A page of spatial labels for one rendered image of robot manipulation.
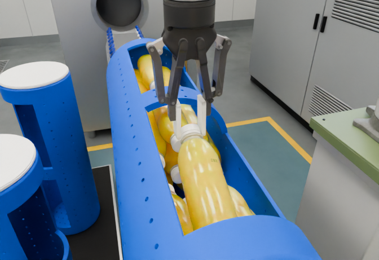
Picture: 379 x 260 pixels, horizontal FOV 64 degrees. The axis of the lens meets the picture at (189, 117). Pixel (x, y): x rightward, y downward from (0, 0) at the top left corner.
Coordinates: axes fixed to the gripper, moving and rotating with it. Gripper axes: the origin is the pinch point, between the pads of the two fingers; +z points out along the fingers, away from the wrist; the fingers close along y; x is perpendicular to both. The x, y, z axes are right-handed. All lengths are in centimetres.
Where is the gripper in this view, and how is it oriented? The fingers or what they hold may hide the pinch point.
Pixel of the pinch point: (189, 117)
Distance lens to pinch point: 53.3
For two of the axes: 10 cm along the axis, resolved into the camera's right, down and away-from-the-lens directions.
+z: 0.0, 8.5, 5.2
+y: -9.6, 1.4, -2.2
